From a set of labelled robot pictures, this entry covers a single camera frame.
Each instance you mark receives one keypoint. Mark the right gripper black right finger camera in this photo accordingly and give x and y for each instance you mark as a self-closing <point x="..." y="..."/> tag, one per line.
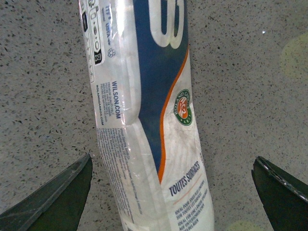
<point x="284" y="197"/>

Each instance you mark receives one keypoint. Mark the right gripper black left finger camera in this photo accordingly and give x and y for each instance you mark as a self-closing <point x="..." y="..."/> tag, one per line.
<point x="55" y="206"/>

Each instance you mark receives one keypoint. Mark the white blue tennis ball can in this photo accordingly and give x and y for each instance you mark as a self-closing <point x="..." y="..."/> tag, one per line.
<point x="140" y="77"/>

